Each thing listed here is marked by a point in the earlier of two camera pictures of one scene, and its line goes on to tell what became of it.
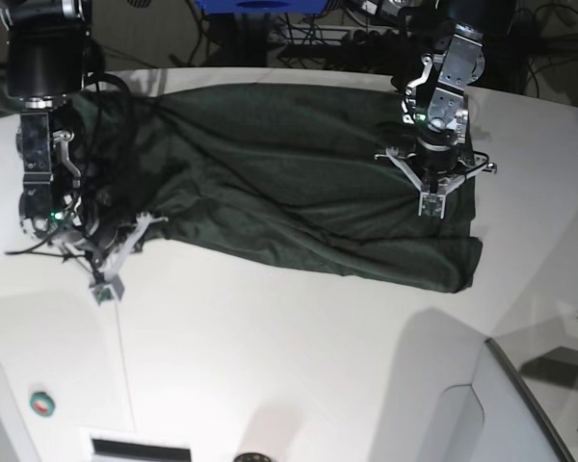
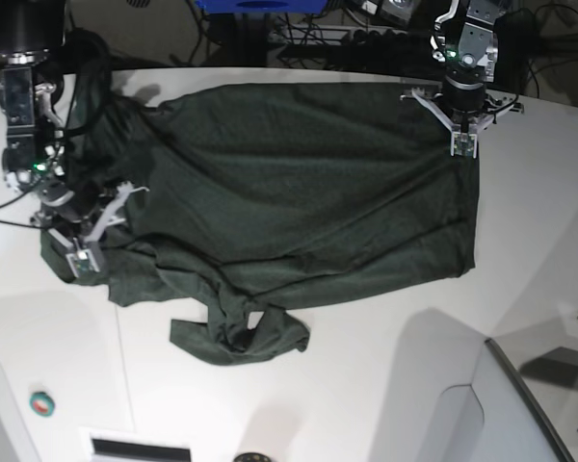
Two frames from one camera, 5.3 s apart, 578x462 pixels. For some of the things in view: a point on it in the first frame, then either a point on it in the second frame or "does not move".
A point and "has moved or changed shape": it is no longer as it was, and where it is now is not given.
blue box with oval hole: x=262 y=5 does not move
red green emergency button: x=42 y=403 does not move
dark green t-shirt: x=292 y=173 has moved or changed shape
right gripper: x=438 y=166 -> x=464 y=105
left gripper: x=108 y=261 -> x=62 y=213
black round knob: x=251 y=457 does not move
